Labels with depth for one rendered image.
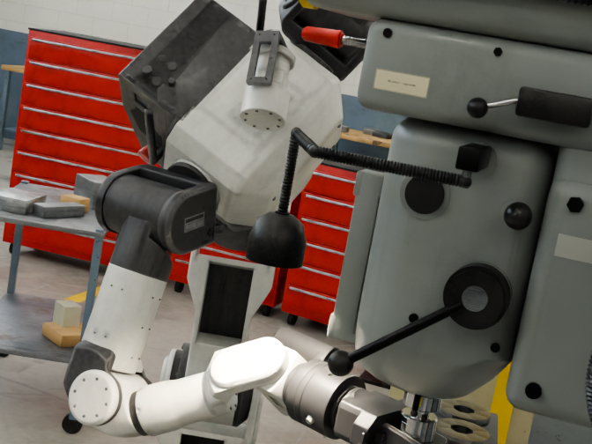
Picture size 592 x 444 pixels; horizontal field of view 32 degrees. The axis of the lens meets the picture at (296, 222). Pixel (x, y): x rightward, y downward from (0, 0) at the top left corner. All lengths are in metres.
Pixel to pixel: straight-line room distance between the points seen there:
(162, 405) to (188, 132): 0.40
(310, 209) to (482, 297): 4.96
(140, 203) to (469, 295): 0.58
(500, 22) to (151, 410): 0.73
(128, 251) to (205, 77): 0.30
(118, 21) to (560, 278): 10.57
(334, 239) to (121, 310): 4.55
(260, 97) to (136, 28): 10.00
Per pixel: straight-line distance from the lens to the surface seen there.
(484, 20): 1.12
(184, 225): 1.51
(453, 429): 1.70
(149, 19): 11.39
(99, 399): 1.50
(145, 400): 1.49
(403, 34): 1.14
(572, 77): 1.11
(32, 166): 6.79
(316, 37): 1.38
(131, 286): 1.51
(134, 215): 1.53
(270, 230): 1.25
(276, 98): 1.47
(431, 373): 1.21
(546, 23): 1.11
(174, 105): 1.59
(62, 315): 4.41
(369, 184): 1.25
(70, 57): 6.65
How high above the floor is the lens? 1.70
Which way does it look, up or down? 10 degrees down
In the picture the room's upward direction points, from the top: 10 degrees clockwise
